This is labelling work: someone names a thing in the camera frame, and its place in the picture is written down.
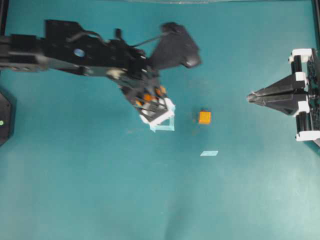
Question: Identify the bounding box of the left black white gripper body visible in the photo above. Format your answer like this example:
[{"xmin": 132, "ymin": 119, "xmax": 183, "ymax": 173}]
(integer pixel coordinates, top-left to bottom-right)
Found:
[{"xmin": 104, "ymin": 39, "xmax": 161, "ymax": 107}]

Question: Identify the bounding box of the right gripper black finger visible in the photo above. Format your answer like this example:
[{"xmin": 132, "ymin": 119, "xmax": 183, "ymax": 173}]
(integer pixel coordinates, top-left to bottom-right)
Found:
[
  {"xmin": 247, "ymin": 93, "xmax": 308, "ymax": 116},
  {"xmin": 247, "ymin": 73, "xmax": 307, "ymax": 98}
]

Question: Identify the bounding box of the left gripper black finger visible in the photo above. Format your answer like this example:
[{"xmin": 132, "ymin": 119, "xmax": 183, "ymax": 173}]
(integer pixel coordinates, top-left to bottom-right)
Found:
[
  {"xmin": 136, "ymin": 101, "xmax": 163, "ymax": 124},
  {"xmin": 149, "ymin": 97, "xmax": 175, "ymax": 126}
]

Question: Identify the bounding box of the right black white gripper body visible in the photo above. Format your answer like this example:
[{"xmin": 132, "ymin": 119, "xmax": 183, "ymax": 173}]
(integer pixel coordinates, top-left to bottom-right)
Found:
[{"xmin": 288, "ymin": 48, "xmax": 320, "ymax": 146}]

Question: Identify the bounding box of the orange plastic cup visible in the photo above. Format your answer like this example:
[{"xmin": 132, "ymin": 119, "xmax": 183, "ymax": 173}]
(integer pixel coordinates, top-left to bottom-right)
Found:
[{"xmin": 135, "ymin": 85, "xmax": 167, "ymax": 107}]

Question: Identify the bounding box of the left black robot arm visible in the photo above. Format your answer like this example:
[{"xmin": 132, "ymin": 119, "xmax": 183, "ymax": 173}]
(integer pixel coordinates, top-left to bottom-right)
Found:
[{"xmin": 0, "ymin": 20, "xmax": 175, "ymax": 128}]

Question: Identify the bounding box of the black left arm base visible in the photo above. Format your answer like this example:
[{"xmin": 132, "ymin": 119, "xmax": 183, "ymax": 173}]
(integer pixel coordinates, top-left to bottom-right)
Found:
[{"xmin": 0, "ymin": 87, "xmax": 17, "ymax": 146}]

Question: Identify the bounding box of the orange cube block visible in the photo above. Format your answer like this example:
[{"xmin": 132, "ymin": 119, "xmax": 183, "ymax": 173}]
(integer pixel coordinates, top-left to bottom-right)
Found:
[{"xmin": 198, "ymin": 111, "xmax": 212, "ymax": 125}]

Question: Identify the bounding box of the light blue tape square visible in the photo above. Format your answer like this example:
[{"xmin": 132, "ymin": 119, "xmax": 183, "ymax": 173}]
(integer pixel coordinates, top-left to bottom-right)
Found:
[{"xmin": 149, "ymin": 104, "xmax": 176, "ymax": 134}]

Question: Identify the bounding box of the small light blue tape strip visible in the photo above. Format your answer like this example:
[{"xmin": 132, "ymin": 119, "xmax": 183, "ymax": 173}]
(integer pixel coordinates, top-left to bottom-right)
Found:
[{"xmin": 200, "ymin": 150, "xmax": 219, "ymax": 157}]

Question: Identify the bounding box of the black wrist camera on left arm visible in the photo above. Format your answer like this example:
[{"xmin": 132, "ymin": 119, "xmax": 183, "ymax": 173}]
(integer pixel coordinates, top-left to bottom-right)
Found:
[{"xmin": 148, "ymin": 22, "xmax": 202, "ymax": 70}]

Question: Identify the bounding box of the right black frame post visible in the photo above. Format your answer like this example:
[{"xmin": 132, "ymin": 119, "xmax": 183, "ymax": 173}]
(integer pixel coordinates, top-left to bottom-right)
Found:
[{"xmin": 311, "ymin": 0, "xmax": 320, "ymax": 51}]

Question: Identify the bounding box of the black frame post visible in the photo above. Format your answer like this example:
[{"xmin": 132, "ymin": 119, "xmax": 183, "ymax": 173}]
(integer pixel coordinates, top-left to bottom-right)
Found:
[
  {"xmin": 0, "ymin": 0, "xmax": 9, "ymax": 36},
  {"xmin": 311, "ymin": 0, "xmax": 320, "ymax": 51}
]

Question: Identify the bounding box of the left black frame post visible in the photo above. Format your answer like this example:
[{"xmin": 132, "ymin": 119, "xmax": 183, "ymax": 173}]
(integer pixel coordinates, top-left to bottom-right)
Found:
[{"xmin": 0, "ymin": 0, "xmax": 9, "ymax": 36}]

